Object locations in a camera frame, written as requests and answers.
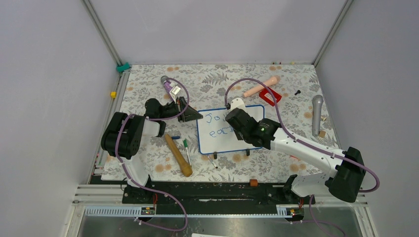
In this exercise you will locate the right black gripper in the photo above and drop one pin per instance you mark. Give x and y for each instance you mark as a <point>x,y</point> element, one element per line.
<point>238,136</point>

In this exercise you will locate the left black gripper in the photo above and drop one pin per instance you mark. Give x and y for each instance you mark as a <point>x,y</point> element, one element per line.
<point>189,114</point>

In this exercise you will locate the blue-framed whiteboard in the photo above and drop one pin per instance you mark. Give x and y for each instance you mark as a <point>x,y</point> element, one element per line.
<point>215,135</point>

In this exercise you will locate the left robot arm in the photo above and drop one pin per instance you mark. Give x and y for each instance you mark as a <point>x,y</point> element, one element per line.
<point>124,133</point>

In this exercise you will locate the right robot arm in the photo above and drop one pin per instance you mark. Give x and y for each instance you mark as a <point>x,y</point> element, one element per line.
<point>341,171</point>

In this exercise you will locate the purple patterned microphone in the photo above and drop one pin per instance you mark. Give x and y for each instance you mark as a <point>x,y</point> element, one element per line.
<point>166,84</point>

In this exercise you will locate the green-capped marker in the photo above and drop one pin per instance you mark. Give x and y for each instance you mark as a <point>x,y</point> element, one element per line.
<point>187,151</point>

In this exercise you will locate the red rectangular tray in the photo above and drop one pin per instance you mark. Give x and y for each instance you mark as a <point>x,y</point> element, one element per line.
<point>270,96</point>

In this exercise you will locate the black-capped marker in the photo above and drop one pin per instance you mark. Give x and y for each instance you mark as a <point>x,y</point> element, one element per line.
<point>212,162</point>

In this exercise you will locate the floral patterned table mat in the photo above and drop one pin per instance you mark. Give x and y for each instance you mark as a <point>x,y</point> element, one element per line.
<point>207,85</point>

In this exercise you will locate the brown cork cylinder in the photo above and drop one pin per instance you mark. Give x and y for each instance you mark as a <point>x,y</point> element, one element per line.
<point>253,182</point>

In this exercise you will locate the pink plastic cylinder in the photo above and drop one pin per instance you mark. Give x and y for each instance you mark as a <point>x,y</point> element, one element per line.
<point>270,82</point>

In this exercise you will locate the small yellow block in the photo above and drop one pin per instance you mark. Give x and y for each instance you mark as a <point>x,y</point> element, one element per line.
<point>113,94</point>

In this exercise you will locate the teal corner clip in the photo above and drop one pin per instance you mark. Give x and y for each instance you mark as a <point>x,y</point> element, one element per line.
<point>122,68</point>

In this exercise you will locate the small wooden cube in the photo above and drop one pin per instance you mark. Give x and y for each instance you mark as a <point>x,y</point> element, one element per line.
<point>322,134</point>

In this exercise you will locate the silver grey microphone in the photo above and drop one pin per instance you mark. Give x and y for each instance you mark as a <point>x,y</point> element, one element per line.
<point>317,103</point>

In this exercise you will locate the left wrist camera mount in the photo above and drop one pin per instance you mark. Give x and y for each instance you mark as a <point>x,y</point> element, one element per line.
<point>174,91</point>

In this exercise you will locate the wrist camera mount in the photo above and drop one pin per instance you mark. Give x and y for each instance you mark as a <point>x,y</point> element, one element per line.
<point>174,91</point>
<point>236,103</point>

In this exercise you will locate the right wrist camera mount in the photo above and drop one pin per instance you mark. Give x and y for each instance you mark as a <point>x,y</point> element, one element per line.
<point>236,103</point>

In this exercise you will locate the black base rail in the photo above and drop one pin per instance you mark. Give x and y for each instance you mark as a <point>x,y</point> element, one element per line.
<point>213,198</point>

